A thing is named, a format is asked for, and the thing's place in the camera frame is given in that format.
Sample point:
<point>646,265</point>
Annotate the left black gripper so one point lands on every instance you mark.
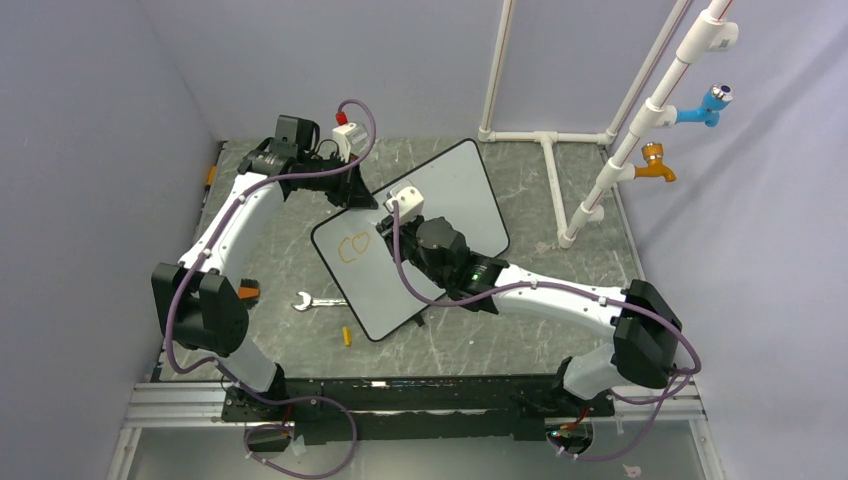
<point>352,191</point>

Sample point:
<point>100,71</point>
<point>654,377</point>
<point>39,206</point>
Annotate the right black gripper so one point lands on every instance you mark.
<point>386,229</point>

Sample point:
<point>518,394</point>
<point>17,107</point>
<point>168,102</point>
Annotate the black-framed whiteboard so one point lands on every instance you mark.
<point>455,185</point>

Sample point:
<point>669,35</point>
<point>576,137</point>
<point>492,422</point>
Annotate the yellow marker cap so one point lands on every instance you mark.
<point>347,336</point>

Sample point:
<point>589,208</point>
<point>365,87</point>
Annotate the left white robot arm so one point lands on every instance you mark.
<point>197,298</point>

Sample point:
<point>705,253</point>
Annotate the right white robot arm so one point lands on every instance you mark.
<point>639,331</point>

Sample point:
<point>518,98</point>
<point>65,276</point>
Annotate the silver wrench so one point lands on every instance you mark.
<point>307,301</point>

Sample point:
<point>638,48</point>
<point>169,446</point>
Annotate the orange tap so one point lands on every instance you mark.
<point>653,154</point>

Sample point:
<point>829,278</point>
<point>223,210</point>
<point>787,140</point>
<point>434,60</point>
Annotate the blue tap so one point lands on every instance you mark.
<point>716,99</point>

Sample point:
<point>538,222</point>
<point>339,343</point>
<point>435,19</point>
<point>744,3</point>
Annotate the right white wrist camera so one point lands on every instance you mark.
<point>405,199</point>

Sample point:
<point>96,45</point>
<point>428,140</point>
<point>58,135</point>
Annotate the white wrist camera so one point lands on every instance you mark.
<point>351,137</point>
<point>405,199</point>

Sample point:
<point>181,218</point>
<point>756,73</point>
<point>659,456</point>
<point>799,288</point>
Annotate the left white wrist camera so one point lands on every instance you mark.
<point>351,137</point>

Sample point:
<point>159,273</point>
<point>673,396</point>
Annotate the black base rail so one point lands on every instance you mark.
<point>520,407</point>

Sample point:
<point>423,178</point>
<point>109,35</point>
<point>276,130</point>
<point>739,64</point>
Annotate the white pvc pipe frame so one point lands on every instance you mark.
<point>581,72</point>

